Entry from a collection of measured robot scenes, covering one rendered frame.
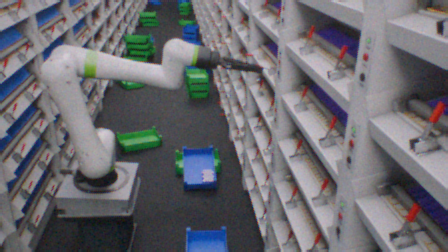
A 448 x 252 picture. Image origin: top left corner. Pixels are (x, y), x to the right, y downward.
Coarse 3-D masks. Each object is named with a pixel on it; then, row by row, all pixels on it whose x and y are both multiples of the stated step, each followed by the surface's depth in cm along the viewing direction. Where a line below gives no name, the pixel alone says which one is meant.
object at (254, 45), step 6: (252, 42) 219; (258, 42) 219; (264, 42) 218; (270, 42) 220; (252, 48) 220; (258, 48) 220; (258, 60) 203; (264, 60) 200; (264, 66) 192; (270, 66) 190; (264, 72) 187; (270, 78) 176; (270, 84) 179
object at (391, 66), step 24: (384, 24) 78; (360, 48) 88; (384, 48) 80; (384, 72) 82; (408, 72) 83; (432, 72) 83; (360, 96) 89; (360, 120) 89; (360, 144) 90; (360, 168) 91; (384, 168) 91; (336, 216) 105; (336, 240) 105; (360, 240) 99
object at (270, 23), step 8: (264, 0) 211; (272, 0) 211; (280, 0) 212; (256, 8) 212; (264, 8) 194; (272, 8) 197; (280, 8) 169; (256, 16) 203; (264, 16) 195; (272, 16) 192; (280, 16) 182; (264, 24) 184; (272, 24) 171; (272, 32) 169
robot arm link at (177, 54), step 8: (176, 40) 168; (168, 48) 167; (176, 48) 166; (184, 48) 167; (192, 48) 169; (168, 56) 168; (176, 56) 167; (184, 56) 168; (192, 56) 168; (168, 64) 170; (176, 64) 169; (184, 64) 171; (192, 64) 171; (176, 72) 172
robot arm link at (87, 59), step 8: (56, 48) 165; (64, 48) 164; (72, 48) 166; (80, 48) 168; (80, 56) 165; (88, 56) 166; (96, 56) 167; (80, 64) 165; (88, 64) 165; (96, 64) 166; (80, 72) 166; (88, 72) 167
